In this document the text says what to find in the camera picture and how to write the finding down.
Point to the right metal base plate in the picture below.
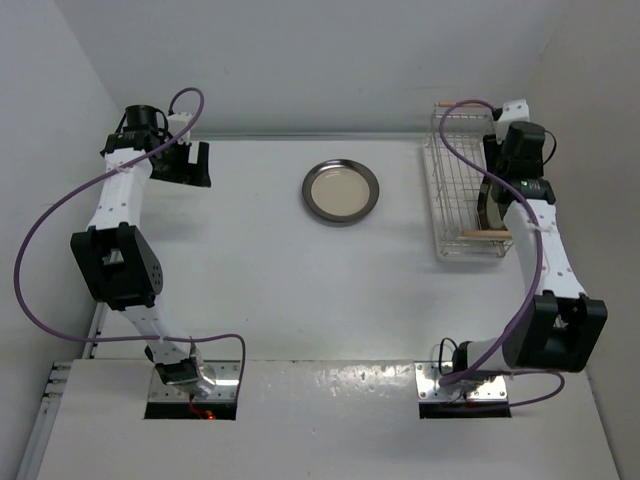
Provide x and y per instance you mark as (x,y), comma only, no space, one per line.
(430,390)

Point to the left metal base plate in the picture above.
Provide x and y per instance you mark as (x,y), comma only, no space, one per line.
(224,382)

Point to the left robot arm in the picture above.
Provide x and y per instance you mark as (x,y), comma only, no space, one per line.
(118,264)

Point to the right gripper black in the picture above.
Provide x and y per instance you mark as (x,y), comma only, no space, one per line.
(492,149)

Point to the grey rimmed beige plate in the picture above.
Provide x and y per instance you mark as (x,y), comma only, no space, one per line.
(340,191)

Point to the metal base plate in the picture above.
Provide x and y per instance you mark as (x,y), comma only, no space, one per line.
(430,390)
(224,382)

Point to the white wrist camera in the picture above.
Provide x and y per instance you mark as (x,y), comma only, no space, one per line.
(509,112)
(176,123)

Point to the dark striped rim plate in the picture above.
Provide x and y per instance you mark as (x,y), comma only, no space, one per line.
(488,213)

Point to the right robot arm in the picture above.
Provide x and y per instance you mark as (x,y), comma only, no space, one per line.
(557,326)

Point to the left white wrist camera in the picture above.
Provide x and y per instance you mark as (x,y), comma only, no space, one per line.
(176,123)

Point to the white wire dish rack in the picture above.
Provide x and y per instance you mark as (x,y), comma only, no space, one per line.
(452,153)

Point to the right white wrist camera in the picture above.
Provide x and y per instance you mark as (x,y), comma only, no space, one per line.
(509,112)

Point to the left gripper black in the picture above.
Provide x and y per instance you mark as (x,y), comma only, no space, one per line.
(194,174)

